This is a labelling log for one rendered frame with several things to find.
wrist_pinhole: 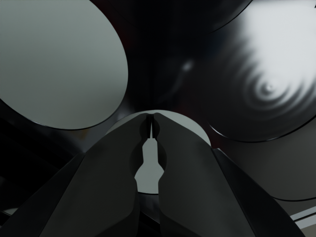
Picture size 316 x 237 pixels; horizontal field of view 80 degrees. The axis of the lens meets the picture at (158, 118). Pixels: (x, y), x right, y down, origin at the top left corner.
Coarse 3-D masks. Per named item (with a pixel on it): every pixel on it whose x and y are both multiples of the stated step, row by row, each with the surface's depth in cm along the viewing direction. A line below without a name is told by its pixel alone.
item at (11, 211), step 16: (0, 128) 19; (16, 128) 19; (32, 144) 20; (48, 160) 21; (64, 160) 21; (0, 176) 15; (0, 192) 15; (16, 192) 16; (32, 192) 16; (0, 208) 14; (16, 208) 15
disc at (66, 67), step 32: (0, 0) 11; (32, 0) 11; (64, 0) 11; (0, 32) 12; (32, 32) 12; (64, 32) 12; (96, 32) 12; (0, 64) 13; (32, 64) 13; (64, 64) 13; (96, 64) 13; (0, 96) 14; (32, 96) 14; (64, 96) 14; (96, 96) 14; (64, 128) 15
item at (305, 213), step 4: (312, 208) 22; (300, 212) 22; (304, 212) 22; (308, 212) 22; (312, 212) 22; (292, 216) 22; (296, 216) 22; (300, 216) 22; (304, 216) 22; (308, 216) 22; (296, 220) 22; (300, 220) 22
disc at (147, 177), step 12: (120, 120) 15; (180, 120) 15; (192, 120) 15; (108, 132) 16; (204, 132) 16; (144, 144) 16; (156, 144) 16; (144, 156) 17; (156, 156) 17; (144, 168) 18; (156, 168) 18; (144, 180) 19; (156, 180) 19; (144, 192) 20; (156, 192) 20
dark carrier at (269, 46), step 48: (96, 0) 11; (144, 0) 11; (192, 0) 11; (240, 0) 11; (288, 0) 11; (144, 48) 12; (192, 48) 12; (240, 48) 12; (288, 48) 12; (144, 96) 14; (192, 96) 14; (240, 96) 14; (288, 96) 14; (48, 144) 16; (240, 144) 16; (288, 144) 17; (288, 192) 20
